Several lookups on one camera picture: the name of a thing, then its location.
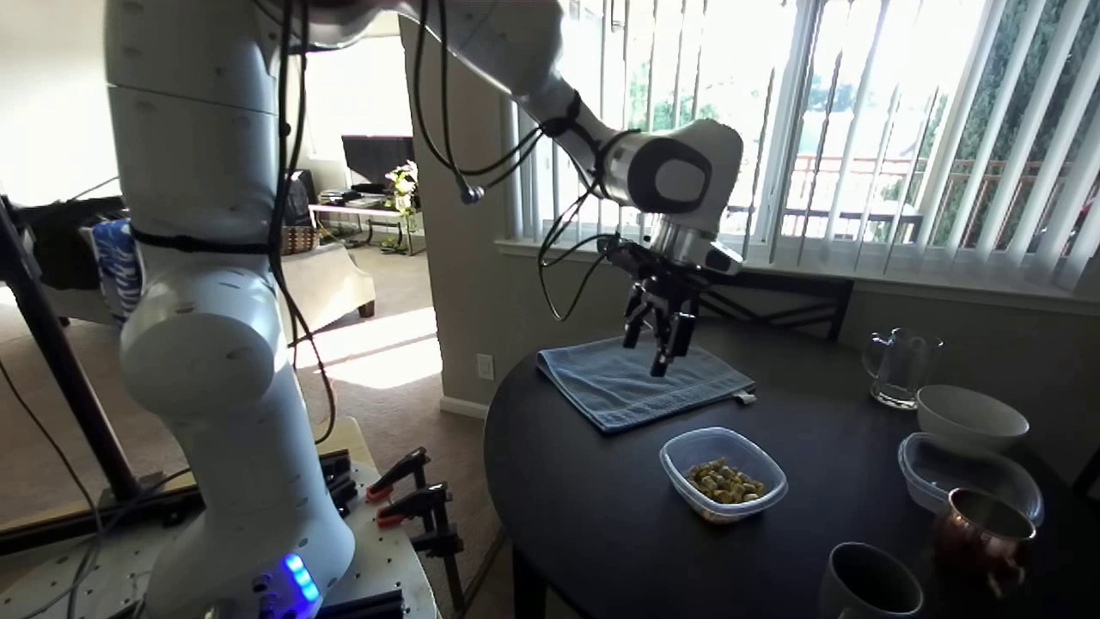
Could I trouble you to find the blue folded towel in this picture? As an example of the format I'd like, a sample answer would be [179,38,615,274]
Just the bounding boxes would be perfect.
[531,335,757,438]

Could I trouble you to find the copper mug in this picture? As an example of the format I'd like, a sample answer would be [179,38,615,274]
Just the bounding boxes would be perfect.
[930,486,1041,602]

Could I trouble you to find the empty clear plastic container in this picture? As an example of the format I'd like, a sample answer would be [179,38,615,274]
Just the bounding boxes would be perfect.
[894,430,1047,530]

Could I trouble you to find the black tripod stand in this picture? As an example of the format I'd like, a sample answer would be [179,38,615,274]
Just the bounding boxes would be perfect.
[0,194,205,558]

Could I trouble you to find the grey ceramic mug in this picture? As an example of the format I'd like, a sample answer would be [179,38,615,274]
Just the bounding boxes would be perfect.
[816,538,928,619]

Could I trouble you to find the black wooden chair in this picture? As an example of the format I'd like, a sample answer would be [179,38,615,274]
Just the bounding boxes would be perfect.
[694,269,858,344]

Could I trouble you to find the clear glass cup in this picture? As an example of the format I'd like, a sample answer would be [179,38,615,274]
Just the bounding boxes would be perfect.
[858,322,950,413]

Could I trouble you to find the robot mounting stand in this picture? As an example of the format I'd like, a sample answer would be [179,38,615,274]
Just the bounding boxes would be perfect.
[0,415,447,619]

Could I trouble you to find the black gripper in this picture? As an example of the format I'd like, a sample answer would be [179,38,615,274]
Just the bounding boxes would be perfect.
[617,258,708,382]

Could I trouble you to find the white ceramic bowl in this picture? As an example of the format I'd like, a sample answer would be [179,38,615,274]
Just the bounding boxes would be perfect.
[912,382,1035,458]

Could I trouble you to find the white vertical window blinds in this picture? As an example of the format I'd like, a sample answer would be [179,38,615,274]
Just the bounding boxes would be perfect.
[507,0,1100,295]

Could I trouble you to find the clear plastic container bowl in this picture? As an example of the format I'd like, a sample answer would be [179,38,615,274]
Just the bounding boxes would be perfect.
[655,424,789,526]

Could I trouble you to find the orange handled black clamp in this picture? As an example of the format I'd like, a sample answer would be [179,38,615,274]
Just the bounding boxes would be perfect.
[363,444,433,505]
[376,479,472,617]

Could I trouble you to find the yellow candies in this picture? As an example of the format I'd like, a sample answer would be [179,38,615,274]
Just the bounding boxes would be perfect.
[685,458,771,505]

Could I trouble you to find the black monitor screen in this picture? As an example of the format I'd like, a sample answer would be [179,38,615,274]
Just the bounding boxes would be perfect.
[341,129,417,189]

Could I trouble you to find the water bottle pack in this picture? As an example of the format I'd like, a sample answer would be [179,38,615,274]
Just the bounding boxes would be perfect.
[82,213,148,320]

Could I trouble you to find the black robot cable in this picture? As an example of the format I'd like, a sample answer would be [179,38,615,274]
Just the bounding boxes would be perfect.
[265,0,344,448]

